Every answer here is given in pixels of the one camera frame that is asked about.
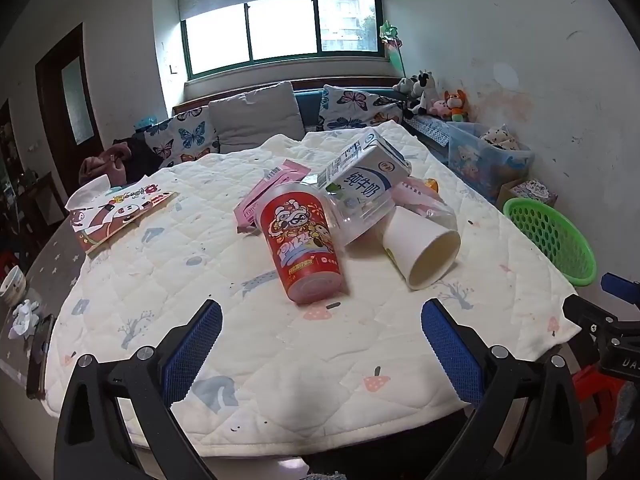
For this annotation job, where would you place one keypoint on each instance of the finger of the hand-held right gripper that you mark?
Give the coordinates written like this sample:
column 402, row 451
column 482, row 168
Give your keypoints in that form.
column 587, row 312
column 620, row 287

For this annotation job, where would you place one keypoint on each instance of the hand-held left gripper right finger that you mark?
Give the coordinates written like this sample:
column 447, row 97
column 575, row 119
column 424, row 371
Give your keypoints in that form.
column 450, row 355

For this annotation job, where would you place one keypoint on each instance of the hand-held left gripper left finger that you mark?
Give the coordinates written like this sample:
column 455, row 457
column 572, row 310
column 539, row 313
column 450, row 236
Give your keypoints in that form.
column 195, row 350

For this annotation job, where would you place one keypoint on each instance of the green plastic basket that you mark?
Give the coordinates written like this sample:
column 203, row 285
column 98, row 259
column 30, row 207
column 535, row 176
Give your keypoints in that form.
column 555, row 237

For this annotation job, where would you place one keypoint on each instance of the white paper cup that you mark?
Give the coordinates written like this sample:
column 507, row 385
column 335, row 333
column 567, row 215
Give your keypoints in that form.
column 425, row 250

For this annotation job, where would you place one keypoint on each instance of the clear plastic container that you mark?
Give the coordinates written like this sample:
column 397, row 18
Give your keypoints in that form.
column 442, row 212

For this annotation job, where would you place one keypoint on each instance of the red printed plastic cup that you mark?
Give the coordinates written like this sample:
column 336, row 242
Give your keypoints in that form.
column 307, row 247

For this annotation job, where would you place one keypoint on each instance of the clear plastic cup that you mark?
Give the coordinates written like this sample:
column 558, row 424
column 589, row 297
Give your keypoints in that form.
column 362, row 215

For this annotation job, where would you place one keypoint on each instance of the pink plastic wrapper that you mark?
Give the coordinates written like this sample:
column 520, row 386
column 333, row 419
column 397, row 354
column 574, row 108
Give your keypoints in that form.
column 412, row 192

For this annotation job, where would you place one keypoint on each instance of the pink snack packet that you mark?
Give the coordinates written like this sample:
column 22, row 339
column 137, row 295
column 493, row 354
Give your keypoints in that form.
column 260, row 195

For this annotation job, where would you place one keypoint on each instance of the white blue milk carton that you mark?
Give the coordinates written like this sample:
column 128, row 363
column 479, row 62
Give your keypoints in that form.
column 365, row 167

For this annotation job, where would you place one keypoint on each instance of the red plastic stool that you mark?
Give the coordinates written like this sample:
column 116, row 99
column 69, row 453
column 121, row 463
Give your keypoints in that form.
column 597, row 405

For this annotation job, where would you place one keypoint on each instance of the colourful children's book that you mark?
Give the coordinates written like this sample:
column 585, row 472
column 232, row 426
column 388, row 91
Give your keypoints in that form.
column 532, row 190

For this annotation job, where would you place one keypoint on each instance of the brown cardboard box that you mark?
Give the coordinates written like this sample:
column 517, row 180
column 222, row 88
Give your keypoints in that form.
column 510, row 197

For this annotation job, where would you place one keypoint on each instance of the black smartphone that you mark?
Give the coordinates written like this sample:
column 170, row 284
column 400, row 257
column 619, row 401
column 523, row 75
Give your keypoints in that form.
column 41, row 355

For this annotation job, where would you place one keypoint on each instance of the panda printed book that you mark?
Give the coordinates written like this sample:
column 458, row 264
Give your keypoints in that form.
column 120, row 215

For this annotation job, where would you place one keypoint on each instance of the orange plastic piece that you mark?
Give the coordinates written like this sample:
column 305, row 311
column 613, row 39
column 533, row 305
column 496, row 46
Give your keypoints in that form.
column 432, row 185

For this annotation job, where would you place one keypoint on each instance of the crumpled white tissue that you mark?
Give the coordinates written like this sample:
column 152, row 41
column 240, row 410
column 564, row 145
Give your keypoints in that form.
column 24, row 317

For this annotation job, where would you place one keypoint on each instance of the clear plastic storage box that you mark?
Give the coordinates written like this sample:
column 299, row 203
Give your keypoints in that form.
column 475, row 160

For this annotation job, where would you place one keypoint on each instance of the spotted cream cloth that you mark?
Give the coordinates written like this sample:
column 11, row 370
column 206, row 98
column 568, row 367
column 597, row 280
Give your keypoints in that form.
column 500, row 136

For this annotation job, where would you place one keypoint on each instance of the white ceramic bowl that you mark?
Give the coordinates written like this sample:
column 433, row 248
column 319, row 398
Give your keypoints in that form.
column 12, row 285

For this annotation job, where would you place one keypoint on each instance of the black cloth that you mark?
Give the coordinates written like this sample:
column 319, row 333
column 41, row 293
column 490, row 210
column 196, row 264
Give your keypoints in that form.
column 142, row 157

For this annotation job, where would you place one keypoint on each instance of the butterfly print pillow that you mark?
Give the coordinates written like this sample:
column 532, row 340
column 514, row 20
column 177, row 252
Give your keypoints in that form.
column 352, row 107
column 185, row 135

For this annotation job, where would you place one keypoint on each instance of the blue white striped cloth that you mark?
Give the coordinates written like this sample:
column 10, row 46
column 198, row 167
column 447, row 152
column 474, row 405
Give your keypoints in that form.
column 425, row 127

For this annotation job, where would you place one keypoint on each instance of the grey cushion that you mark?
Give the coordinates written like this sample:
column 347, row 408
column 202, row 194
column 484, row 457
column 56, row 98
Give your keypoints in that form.
column 255, row 115

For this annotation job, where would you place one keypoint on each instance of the orange fox plush toy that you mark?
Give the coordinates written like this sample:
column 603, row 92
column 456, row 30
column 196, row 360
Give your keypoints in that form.
column 456, row 105

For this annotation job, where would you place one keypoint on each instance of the pink plush toy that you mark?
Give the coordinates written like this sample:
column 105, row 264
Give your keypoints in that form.
column 441, row 108

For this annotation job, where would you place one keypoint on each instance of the cow plush toy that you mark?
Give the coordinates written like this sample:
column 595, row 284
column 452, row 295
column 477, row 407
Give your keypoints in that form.
column 427, row 92

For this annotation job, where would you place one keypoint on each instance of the grey white plush toy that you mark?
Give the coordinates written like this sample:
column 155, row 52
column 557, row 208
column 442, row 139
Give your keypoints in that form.
column 406, row 91

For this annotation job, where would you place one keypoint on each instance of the blue bench mat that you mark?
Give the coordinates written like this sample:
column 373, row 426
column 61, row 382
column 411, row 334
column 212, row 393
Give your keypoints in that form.
column 310, row 107

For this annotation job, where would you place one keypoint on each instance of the dark wooden door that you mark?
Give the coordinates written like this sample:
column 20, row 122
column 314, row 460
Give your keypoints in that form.
column 62, row 105

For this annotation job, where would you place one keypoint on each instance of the green pinwheel toy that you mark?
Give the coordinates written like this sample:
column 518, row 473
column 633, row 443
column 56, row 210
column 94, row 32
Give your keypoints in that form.
column 390, row 40

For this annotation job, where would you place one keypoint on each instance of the window with green frame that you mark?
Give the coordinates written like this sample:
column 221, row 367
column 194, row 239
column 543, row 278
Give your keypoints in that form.
column 280, row 30

